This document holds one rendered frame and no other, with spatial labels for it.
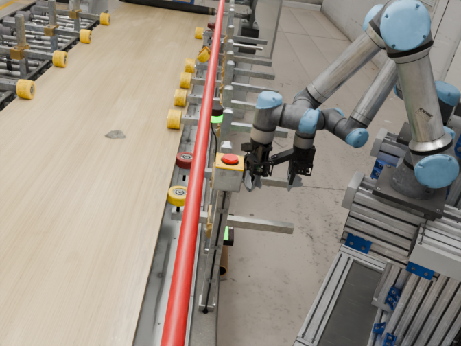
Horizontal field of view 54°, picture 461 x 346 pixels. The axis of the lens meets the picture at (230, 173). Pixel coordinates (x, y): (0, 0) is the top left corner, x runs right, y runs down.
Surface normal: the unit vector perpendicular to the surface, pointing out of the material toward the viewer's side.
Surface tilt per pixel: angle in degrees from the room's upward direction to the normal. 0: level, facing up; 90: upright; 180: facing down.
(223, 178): 90
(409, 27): 83
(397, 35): 83
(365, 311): 0
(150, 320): 0
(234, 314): 0
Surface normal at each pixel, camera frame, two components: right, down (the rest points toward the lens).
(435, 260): -0.45, 0.40
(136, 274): 0.14, -0.85
